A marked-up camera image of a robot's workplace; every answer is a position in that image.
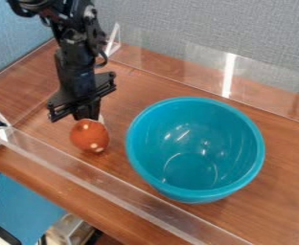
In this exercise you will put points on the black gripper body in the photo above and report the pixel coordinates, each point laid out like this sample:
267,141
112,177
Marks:
86,90

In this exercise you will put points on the clear acrylic table barrier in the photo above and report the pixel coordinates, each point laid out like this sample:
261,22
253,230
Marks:
98,187

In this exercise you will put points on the blue plastic bowl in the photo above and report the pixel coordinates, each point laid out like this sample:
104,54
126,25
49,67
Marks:
195,148

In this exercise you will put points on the clear acrylic corner bracket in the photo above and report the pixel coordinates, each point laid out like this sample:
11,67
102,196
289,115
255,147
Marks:
114,42

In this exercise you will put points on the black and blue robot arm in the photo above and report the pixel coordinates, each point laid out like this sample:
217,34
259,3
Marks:
72,19

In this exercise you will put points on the grey metal frame piece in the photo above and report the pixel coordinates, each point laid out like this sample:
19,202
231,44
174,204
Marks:
69,231

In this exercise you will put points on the brown and white toy mushroom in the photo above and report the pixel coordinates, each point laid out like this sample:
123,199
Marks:
90,135

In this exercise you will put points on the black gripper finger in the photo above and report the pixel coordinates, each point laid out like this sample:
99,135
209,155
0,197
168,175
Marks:
81,113
95,108

